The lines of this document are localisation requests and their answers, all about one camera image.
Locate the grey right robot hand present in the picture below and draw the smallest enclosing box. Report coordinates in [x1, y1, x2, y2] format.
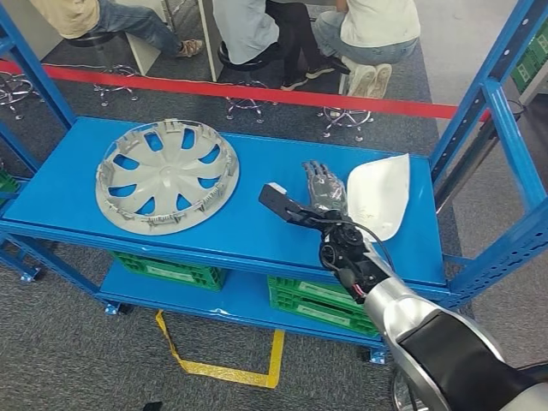
[301, 160, 348, 217]

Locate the white mirror cover part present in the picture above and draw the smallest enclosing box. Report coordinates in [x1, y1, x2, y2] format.
[346, 152, 411, 244]

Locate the blue metal shelf rack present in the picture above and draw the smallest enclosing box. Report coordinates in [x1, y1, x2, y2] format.
[0, 0, 548, 367]

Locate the black chrome swivel stool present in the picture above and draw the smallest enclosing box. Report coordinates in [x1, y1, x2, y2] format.
[0, 72, 44, 122]
[66, 31, 140, 108]
[217, 40, 284, 125]
[317, 53, 375, 143]

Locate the red barrier tape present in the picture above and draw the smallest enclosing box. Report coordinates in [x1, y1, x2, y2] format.
[0, 59, 491, 123]

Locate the person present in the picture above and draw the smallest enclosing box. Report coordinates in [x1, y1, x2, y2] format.
[213, 0, 334, 92]
[312, 0, 421, 98]
[29, 0, 205, 59]

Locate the grey wheel hubcap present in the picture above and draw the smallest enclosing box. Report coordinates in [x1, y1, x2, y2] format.
[94, 117, 240, 236]

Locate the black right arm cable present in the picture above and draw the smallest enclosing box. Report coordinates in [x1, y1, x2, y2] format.
[338, 219, 396, 273]

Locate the dark stanchion post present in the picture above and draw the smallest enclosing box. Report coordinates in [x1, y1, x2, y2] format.
[434, 112, 522, 211]

